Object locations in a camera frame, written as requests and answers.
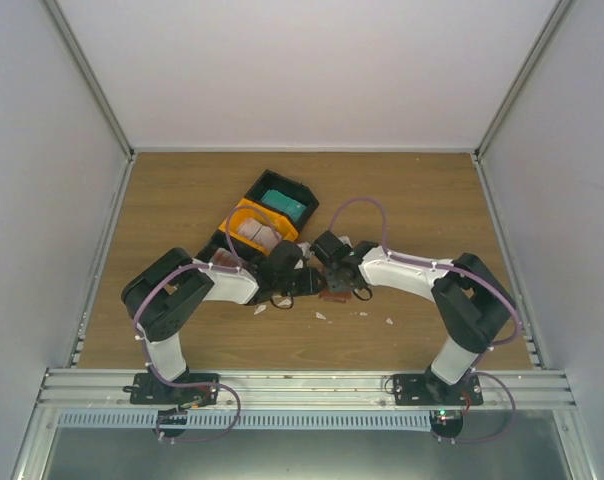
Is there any aluminium front rail frame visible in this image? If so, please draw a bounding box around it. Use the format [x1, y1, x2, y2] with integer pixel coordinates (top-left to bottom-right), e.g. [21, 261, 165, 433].
[12, 368, 599, 479]

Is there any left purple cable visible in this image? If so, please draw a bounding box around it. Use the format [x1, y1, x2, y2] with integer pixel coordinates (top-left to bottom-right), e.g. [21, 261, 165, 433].
[133, 204, 288, 444]

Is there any black bin with teal cards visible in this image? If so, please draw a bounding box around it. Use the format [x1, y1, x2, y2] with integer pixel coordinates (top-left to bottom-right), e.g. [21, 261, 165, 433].
[245, 170, 319, 232]

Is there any grey slotted cable duct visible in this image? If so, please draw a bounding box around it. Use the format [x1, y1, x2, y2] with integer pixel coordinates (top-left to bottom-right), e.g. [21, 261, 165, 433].
[58, 409, 431, 432]

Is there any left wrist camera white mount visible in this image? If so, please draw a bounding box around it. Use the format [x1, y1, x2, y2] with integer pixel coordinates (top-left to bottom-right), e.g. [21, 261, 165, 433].
[297, 242, 312, 260]

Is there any red white card stack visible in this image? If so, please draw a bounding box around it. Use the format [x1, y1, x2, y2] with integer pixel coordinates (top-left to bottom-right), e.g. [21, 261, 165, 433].
[210, 248, 245, 268]

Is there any yellow bin with white cards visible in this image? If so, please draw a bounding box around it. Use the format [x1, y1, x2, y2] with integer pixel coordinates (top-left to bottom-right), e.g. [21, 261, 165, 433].
[218, 199, 299, 254]

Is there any brown leather card holder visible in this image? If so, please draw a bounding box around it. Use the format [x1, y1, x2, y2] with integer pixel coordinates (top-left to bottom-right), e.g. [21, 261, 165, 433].
[318, 288, 352, 304]

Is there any left aluminium corner post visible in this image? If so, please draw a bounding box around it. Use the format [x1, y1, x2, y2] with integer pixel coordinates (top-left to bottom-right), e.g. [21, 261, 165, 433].
[40, 0, 135, 162]

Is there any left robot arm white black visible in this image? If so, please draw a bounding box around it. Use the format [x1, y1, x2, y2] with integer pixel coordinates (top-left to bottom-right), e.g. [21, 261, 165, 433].
[121, 241, 326, 404]

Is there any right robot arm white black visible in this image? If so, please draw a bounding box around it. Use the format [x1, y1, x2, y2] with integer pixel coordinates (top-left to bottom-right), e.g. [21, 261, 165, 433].
[311, 231, 521, 405]

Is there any aluminium corner post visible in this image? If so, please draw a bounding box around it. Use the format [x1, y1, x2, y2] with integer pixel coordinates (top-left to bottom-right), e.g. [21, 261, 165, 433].
[40, 0, 135, 162]
[473, 0, 575, 163]

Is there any right aluminium corner post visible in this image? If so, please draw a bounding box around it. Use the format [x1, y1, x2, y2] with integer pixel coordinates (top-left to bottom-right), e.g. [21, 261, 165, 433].
[473, 0, 575, 163]

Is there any black bin with red cards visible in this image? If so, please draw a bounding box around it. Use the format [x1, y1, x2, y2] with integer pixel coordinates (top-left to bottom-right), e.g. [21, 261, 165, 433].
[195, 230, 266, 270]

